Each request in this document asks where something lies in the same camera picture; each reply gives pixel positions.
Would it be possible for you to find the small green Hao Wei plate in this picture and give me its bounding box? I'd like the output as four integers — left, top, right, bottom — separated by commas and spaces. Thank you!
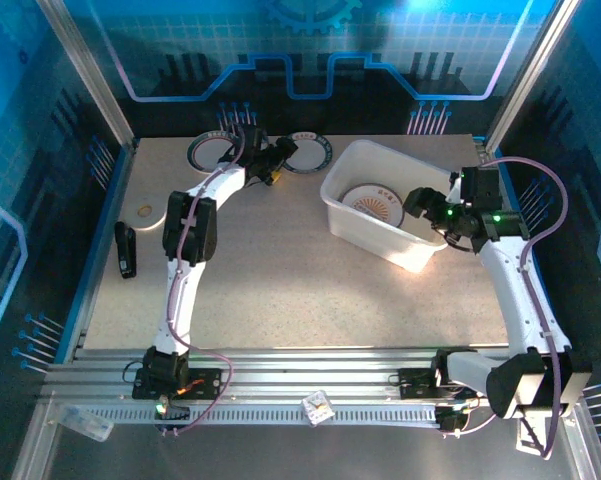
282, 131, 334, 175

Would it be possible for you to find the white printed card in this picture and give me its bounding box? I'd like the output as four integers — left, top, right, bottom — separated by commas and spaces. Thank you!
515, 418, 550, 457

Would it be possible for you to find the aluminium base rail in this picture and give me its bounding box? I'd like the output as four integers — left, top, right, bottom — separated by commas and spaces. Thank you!
42, 344, 594, 404

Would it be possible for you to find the clear plastic bag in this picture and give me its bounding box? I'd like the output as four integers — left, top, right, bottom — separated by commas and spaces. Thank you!
59, 405, 115, 442

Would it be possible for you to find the white round coaster orange ring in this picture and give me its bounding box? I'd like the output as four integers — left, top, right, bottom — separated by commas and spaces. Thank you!
128, 198, 168, 232

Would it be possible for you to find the black oblong handheld device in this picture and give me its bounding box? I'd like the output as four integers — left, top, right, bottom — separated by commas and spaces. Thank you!
113, 221, 138, 280

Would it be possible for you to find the small white connector box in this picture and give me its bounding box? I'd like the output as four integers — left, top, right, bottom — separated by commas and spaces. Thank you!
302, 388, 336, 426

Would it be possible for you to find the white translucent plastic bin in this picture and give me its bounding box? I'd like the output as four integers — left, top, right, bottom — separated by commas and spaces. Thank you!
319, 139, 466, 275

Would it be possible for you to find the blue table edge trim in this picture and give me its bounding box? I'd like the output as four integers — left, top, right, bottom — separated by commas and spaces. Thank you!
54, 144, 134, 364
492, 147, 534, 239

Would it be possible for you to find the orange sunburst white plate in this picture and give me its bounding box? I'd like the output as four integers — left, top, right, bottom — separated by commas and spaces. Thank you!
340, 182, 407, 229

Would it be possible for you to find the aluminium frame post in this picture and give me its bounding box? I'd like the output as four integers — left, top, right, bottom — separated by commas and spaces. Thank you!
484, 0, 581, 146
34, 0, 137, 151

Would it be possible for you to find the green rim red ring plate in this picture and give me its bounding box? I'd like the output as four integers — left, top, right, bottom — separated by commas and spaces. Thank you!
187, 130, 244, 173

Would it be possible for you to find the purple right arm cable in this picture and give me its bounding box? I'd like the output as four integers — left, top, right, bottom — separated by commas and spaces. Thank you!
442, 156, 570, 460

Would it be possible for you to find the small black controller board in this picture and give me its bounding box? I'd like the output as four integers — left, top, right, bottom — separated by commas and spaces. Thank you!
153, 394, 191, 421
437, 404, 474, 434

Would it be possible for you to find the grey slotted cable duct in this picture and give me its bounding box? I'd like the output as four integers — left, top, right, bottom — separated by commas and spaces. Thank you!
87, 402, 441, 429

